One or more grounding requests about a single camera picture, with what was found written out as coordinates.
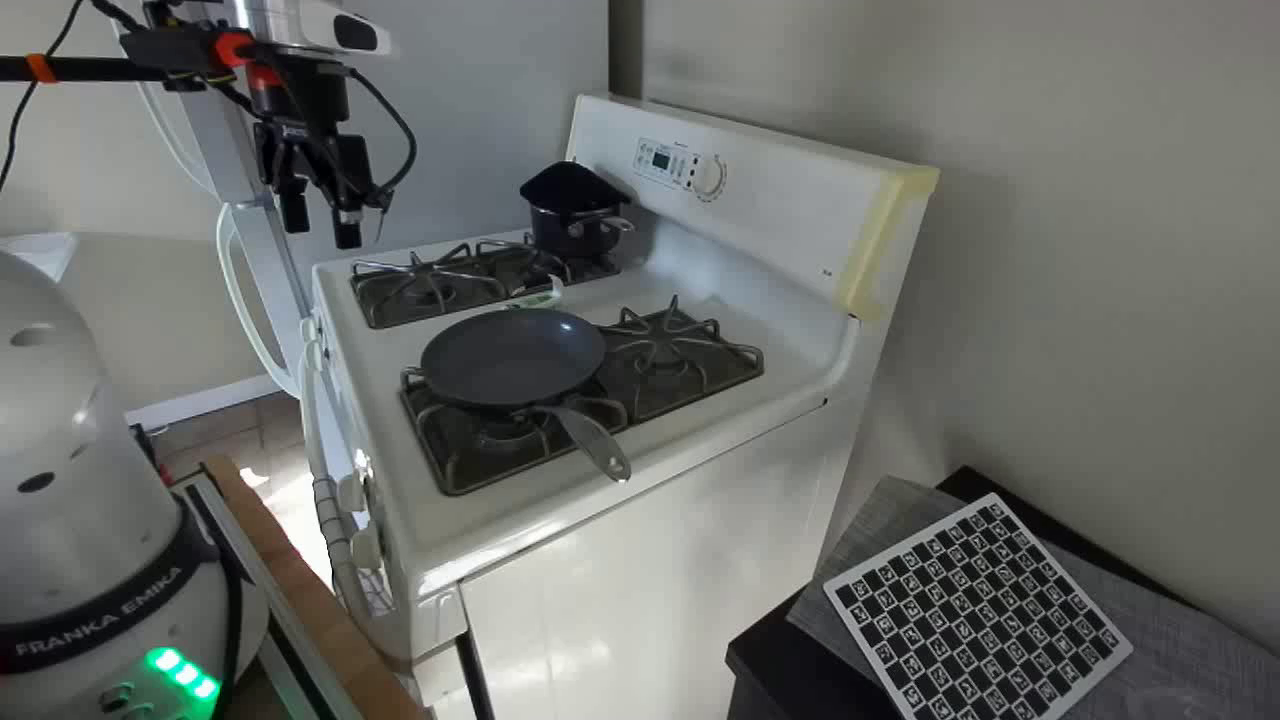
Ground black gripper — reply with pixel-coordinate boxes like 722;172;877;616
257;51;381;255

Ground dark grey frying pan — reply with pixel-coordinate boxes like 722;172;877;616
415;305;636;490

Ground black grate under pan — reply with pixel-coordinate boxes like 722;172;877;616
394;292;768;501

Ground black grate under pot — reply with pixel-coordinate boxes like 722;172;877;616
346;233;625;332

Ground white refrigerator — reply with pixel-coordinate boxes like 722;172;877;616
133;0;617;410

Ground black cloth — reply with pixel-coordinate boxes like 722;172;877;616
514;155;631;225

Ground black pole with orange tape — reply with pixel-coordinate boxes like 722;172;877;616
0;47;215;90

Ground black saucepan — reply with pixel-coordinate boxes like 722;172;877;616
524;196;641;282

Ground checked dish towel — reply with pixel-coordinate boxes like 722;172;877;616
311;468;401;625

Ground wooden board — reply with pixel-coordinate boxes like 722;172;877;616
195;458;430;720

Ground round white stove dial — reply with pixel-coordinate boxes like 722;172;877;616
690;154;731;204

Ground white gas stove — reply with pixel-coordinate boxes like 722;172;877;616
299;90;944;720

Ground black low table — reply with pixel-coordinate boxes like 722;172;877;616
722;466;1280;720

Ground checkered calibration board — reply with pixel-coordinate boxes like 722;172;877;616
818;490;1137;720

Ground grey foam mat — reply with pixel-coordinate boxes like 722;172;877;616
782;471;1280;720

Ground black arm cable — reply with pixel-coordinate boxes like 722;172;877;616
338;60;423;217

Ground white oven door handle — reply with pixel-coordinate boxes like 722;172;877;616
299;317;402;633

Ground metal robot mounting frame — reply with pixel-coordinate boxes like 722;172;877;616
162;471;363;720

